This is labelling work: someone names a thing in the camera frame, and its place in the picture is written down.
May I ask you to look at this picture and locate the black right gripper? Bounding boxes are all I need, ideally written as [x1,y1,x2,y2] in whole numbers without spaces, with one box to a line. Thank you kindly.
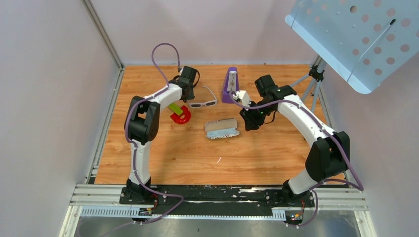
[240,100,274,132]

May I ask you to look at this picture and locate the white frame sunglasses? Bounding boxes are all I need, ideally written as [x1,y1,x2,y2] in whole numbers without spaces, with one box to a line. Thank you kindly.
[188,85,218,109]

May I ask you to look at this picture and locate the flag pattern glasses case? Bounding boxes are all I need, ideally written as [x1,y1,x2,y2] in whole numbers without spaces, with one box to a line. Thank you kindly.
[204,118,238,134]

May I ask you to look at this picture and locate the light blue cleaning cloth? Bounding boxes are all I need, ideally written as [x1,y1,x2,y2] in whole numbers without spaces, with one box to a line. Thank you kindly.
[206,128,240,140]

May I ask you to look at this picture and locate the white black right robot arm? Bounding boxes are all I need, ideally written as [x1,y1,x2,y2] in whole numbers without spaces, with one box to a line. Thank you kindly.
[231,75,350,206]

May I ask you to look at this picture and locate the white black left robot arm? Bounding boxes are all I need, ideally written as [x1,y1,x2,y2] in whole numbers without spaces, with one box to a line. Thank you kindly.
[122,66,200,204]

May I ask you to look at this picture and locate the green rectangular block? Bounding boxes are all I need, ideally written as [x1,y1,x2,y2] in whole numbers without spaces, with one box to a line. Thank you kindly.
[168,103,183,116]

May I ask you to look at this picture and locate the red plastic piece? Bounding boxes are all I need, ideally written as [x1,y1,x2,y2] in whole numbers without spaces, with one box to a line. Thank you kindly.
[170,106,191,124]

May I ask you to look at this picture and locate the purple metronome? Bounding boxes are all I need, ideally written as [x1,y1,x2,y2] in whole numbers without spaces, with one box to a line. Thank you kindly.
[222,67,239,104]

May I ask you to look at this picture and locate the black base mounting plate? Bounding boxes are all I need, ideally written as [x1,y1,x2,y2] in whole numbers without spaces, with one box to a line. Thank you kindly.
[119,185,315,216]

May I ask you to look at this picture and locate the light blue music stand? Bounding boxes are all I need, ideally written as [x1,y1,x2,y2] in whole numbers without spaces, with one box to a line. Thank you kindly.
[285,0,419,114]

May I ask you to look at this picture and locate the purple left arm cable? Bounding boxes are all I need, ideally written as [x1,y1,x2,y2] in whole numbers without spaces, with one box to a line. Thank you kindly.
[124,42,185,226]

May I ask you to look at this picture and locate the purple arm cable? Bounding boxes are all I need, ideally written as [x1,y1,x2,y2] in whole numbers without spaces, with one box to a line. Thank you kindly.
[229,91,365,228]
[124,42,185,226]

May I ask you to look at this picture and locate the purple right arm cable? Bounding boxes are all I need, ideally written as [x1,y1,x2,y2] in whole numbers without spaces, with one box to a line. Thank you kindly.
[229,91,365,228]

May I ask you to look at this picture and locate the aluminium frame rail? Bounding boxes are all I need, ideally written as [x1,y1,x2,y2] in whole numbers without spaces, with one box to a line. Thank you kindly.
[60,184,377,237]

